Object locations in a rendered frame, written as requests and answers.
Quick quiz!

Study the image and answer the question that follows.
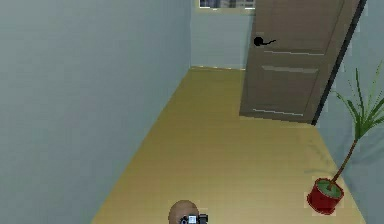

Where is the green plant in red pot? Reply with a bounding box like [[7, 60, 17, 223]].
[[306, 59, 384, 215]]

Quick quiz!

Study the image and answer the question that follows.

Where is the brown wooden room door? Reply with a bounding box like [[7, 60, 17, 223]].
[[238, 0, 368, 126]]

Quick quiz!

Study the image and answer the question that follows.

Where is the black door handle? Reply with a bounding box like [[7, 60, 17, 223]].
[[253, 36, 277, 48]]

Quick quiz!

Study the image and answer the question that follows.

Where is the window with pale frame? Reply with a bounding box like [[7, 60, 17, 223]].
[[194, 0, 257, 14]]

